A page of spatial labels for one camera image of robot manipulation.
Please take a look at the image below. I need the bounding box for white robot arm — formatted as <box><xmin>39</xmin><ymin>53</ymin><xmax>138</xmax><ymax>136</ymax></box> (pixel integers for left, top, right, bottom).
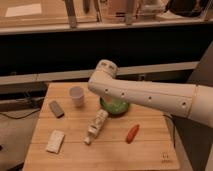
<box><xmin>88</xmin><ymin>59</ymin><xmax>213</xmax><ymax>128</ymax></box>

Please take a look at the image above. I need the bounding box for metal table leg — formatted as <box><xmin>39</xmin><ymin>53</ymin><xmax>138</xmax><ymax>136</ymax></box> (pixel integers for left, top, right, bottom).
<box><xmin>65</xmin><ymin>0</ymin><xmax>77</xmax><ymax>28</ymax></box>

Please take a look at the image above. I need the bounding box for black cable on floor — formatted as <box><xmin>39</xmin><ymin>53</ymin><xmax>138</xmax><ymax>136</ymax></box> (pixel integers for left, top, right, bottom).
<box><xmin>0</xmin><ymin>97</ymin><xmax>43</xmax><ymax>121</ymax></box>

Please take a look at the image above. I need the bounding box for white rectangular sponge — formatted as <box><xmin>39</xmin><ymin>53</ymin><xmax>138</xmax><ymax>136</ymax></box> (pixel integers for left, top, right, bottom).
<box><xmin>46</xmin><ymin>130</ymin><xmax>65</xmax><ymax>153</ymax></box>

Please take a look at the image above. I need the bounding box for grey rectangular block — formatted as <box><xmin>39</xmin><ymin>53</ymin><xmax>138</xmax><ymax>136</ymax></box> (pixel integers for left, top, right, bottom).
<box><xmin>49</xmin><ymin>101</ymin><xmax>64</xmax><ymax>118</ymax></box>

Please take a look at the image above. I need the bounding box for white plastic bottle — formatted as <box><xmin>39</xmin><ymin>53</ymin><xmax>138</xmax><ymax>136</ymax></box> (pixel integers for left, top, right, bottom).
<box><xmin>84</xmin><ymin>109</ymin><xmax>108</xmax><ymax>145</ymax></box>

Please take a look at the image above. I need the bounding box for green bowl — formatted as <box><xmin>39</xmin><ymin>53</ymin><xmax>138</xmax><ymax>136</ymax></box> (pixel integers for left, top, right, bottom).
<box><xmin>100</xmin><ymin>98</ymin><xmax>129</xmax><ymax>115</ymax></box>

